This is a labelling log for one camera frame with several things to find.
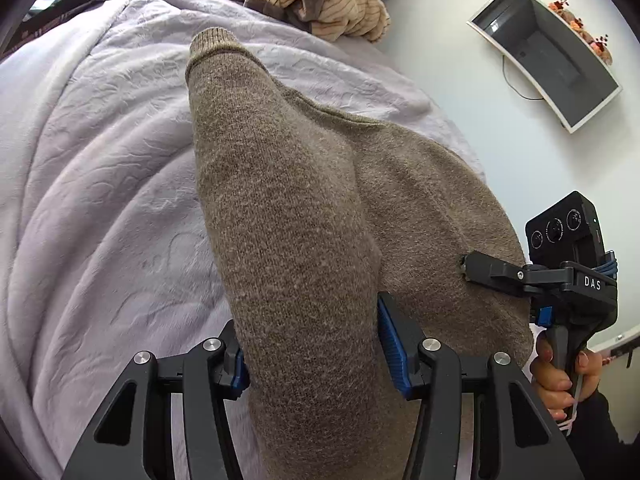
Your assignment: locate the person's right hand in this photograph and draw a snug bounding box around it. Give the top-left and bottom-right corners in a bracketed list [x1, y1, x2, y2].
[530, 335, 608, 421]

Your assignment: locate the person's right forearm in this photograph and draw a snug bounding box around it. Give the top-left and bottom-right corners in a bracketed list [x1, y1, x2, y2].
[565, 392, 636, 480]

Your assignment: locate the television cable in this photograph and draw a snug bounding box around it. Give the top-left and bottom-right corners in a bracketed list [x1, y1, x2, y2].
[501, 52, 543, 102]

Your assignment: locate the pile of striped beige clothes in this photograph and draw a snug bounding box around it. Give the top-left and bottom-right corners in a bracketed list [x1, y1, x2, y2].
[175, 0, 391, 43]

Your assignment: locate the brown knit sweater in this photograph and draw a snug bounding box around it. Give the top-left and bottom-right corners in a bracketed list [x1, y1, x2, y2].
[184, 27, 535, 480]

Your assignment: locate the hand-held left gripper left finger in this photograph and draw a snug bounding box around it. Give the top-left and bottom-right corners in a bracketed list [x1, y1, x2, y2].
[62, 320, 251, 480]

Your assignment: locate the wall-mounted television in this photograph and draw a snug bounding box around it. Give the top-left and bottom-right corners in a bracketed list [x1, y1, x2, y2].
[467, 0, 623, 134]

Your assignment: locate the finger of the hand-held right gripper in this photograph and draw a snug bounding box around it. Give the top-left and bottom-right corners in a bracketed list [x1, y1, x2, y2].
[459, 251, 545, 302]

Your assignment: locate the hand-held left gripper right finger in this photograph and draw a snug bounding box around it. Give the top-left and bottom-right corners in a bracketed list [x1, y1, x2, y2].
[376, 292, 586, 480]

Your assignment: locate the blue gripper cable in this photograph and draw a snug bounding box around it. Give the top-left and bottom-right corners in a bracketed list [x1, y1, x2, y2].
[597, 252, 621, 278]

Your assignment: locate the orange flower decoration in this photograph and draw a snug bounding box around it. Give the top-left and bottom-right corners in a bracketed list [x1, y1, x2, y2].
[547, 0, 613, 66]

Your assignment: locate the lavender fleece blanket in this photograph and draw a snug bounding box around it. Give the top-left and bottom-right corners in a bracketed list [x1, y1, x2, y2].
[0, 0, 488, 480]

